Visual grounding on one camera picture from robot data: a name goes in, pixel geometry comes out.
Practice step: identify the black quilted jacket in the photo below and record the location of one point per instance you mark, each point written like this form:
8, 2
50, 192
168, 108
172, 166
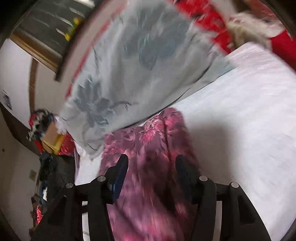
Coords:
56, 171

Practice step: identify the red blanket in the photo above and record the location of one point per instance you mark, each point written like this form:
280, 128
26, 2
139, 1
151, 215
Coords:
284, 46

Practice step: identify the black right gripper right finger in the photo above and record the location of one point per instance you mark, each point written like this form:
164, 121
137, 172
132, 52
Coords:
239, 218

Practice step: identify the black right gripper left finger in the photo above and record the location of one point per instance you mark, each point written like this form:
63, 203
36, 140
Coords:
63, 219

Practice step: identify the white quilted bedspread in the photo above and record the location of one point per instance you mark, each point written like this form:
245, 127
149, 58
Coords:
242, 129

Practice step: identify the red floral pillow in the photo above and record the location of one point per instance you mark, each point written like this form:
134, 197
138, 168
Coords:
206, 16

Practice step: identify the pile of mixed clothes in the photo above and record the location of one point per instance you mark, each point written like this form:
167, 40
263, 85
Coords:
39, 122

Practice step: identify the cardboard box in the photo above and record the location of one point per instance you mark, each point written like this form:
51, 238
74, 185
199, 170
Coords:
52, 141

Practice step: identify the grey floral pillow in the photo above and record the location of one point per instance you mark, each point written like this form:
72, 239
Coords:
150, 56

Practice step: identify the purple pink floral garment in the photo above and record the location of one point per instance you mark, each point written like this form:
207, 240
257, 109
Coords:
151, 205

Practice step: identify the white fringed cloth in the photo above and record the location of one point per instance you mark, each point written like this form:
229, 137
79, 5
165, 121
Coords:
245, 27

